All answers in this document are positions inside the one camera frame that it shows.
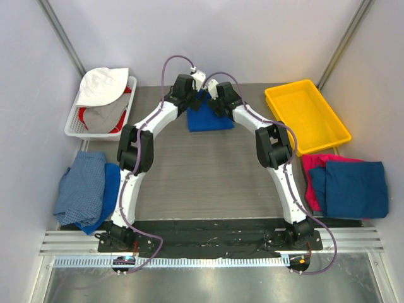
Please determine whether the pink t shirt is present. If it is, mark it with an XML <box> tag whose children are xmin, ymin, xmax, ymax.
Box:
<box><xmin>301</xmin><ymin>154</ymin><xmax>362</xmax><ymax>217</ymax></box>

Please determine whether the blue printed t shirt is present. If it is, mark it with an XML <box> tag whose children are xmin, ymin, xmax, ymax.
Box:
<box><xmin>187</xmin><ymin>90</ymin><xmax>234</xmax><ymax>132</ymax></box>

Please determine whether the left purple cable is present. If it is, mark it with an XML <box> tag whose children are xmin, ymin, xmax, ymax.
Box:
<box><xmin>118</xmin><ymin>55</ymin><xmax>198</xmax><ymax>274</ymax></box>

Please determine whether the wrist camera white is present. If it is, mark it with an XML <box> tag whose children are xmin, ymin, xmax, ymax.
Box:
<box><xmin>203</xmin><ymin>79</ymin><xmax>218</xmax><ymax>100</ymax></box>
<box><xmin>190</xmin><ymin>66</ymin><xmax>206</xmax><ymax>92</ymax></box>

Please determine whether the purple cable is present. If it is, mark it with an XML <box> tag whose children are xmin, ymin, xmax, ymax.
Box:
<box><xmin>118</xmin><ymin>55</ymin><xmax>198</xmax><ymax>274</ymax></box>
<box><xmin>201</xmin><ymin>71</ymin><xmax>340</xmax><ymax>276</ymax></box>

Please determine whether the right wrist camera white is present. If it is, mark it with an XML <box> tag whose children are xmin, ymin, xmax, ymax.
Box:
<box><xmin>203</xmin><ymin>79</ymin><xmax>218</xmax><ymax>100</ymax></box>

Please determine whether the yellow plastic tray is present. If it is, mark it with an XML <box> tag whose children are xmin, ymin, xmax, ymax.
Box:
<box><xmin>264</xmin><ymin>79</ymin><xmax>352</xmax><ymax>156</ymax></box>

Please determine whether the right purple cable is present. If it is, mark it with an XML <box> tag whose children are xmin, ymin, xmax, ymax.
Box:
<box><xmin>201</xmin><ymin>71</ymin><xmax>340</xmax><ymax>276</ymax></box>

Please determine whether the white cloth in basket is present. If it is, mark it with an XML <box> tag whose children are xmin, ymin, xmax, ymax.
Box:
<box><xmin>76</xmin><ymin>68</ymin><xmax>129</xmax><ymax>107</ymax></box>

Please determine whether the grey cloth in basket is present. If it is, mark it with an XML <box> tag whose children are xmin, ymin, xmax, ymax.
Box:
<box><xmin>84</xmin><ymin>94</ymin><xmax>132</xmax><ymax>136</ymax></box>

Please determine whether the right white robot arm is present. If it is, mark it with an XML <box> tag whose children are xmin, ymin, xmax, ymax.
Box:
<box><xmin>205</xmin><ymin>80</ymin><xmax>314</xmax><ymax>249</ymax></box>

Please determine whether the blue checkered shirt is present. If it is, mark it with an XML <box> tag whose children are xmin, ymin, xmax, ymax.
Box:
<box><xmin>53</xmin><ymin>151</ymin><xmax>106</xmax><ymax>227</ymax></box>

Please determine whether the aluminium rail frame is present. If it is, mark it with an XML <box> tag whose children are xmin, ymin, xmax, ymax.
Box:
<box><xmin>30</xmin><ymin>220</ymin><xmax>400</xmax><ymax>302</ymax></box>

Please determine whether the folded navy t shirt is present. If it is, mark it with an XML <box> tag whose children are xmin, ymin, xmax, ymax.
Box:
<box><xmin>322</xmin><ymin>161</ymin><xmax>389</xmax><ymax>219</ymax></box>

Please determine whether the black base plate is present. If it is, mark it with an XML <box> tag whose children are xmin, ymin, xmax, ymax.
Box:
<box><xmin>61</xmin><ymin>218</ymin><xmax>363</xmax><ymax>272</ymax></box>

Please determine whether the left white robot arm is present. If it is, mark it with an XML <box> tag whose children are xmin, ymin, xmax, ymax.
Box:
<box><xmin>104</xmin><ymin>71</ymin><xmax>206</xmax><ymax>252</ymax></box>

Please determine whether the left corner metal post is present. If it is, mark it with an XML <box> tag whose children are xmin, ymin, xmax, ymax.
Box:
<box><xmin>37</xmin><ymin>0</ymin><xmax>86</xmax><ymax>76</ymax></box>

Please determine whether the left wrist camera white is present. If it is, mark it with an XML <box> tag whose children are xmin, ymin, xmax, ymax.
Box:
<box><xmin>190</xmin><ymin>66</ymin><xmax>206</xmax><ymax>92</ymax></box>

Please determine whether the blue cloth under checkered shirt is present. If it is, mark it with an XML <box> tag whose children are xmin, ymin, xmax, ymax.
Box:
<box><xmin>75</xmin><ymin>163</ymin><xmax>121</xmax><ymax>235</ymax></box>

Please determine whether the right corner metal post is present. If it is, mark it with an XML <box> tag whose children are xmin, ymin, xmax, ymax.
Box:
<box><xmin>317</xmin><ymin>0</ymin><xmax>375</xmax><ymax>92</ymax></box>

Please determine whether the white plastic basket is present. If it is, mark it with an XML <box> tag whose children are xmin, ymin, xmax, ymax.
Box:
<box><xmin>64</xmin><ymin>75</ymin><xmax>138</xmax><ymax>141</ymax></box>

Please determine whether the red cloth in basket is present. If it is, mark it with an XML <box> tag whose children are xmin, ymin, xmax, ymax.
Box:
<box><xmin>78</xmin><ymin>85</ymin><xmax>132</xmax><ymax>134</ymax></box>

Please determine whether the corner metal post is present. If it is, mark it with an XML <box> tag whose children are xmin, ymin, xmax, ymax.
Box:
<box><xmin>317</xmin><ymin>0</ymin><xmax>375</xmax><ymax>92</ymax></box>
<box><xmin>37</xmin><ymin>0</ymin><xmax>86</xmax><ymax>76</ymax></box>

